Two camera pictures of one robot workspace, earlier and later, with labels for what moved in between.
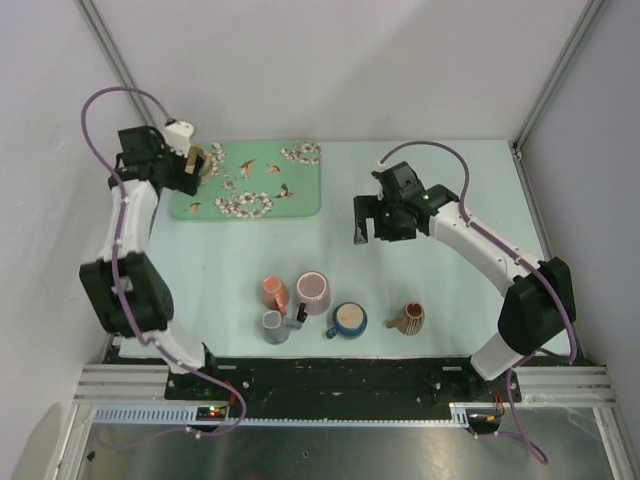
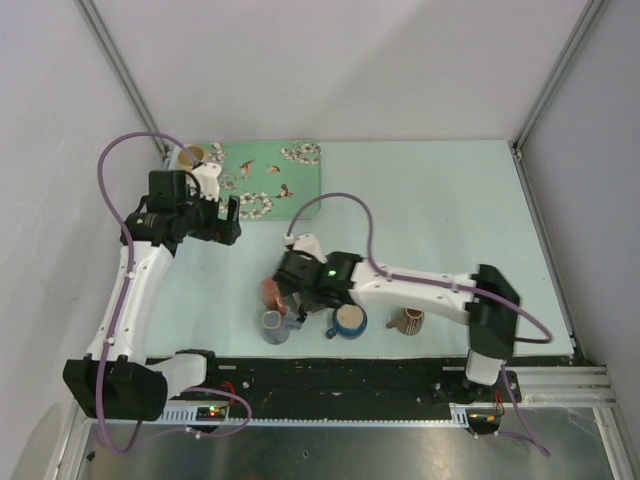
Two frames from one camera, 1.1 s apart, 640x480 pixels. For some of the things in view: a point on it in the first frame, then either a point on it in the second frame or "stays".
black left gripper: x=186 y=183 → x=224 y=231
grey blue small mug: x=276 y=328 stays
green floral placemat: x=269 y=178 stays
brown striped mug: x=410 y=321 stays
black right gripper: x=367 y=206 → x=311 y=304
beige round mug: x=191 y=158 stays
